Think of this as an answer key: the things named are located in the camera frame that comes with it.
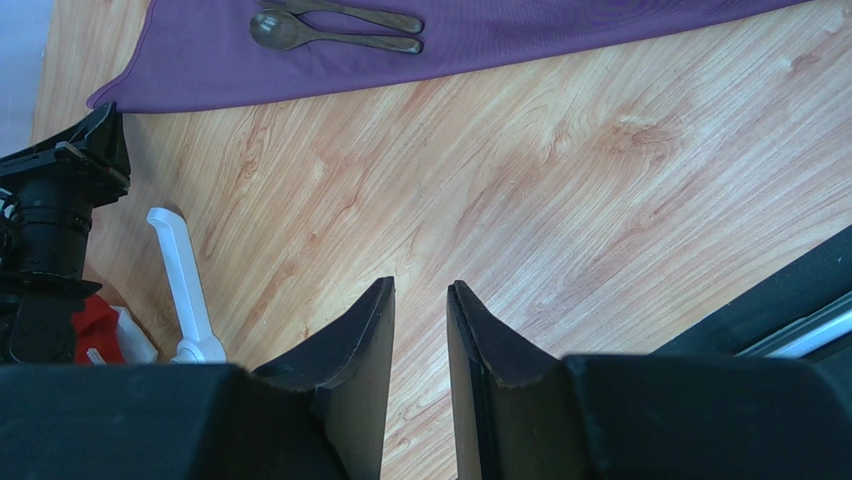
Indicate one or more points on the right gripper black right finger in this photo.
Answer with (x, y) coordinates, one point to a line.
(509, 397)

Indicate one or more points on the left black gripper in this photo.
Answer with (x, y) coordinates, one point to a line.
(48, 193)

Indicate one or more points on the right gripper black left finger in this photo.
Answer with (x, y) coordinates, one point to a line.
(337, 387)

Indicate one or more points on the purple cloth napkin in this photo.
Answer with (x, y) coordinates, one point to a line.
(199, 55)

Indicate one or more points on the dark wooden fork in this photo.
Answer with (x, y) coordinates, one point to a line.
(395, 21)

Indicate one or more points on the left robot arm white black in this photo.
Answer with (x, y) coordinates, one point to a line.
(38, 330)

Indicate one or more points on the red garment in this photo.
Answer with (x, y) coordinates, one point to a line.
(95, 328)

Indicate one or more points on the white grey clothes rack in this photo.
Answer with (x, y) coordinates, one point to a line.
(198, 344)

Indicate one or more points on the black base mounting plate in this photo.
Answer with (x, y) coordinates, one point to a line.
(801, 288)

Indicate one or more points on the aluminium frame rail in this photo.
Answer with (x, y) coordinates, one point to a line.
(806, 335)

